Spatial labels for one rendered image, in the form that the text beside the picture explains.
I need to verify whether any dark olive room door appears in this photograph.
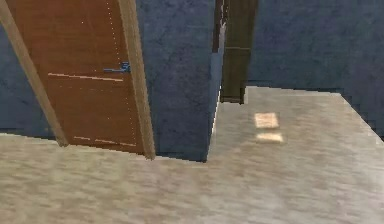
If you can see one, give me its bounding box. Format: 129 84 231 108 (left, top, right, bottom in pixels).
212 0 260 105

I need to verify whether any brown wooden room door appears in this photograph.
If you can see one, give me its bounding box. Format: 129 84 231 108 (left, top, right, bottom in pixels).
0 0 157 161

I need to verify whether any blue door handle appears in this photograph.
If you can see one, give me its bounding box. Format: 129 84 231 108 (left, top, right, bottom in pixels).
103 61 131 74

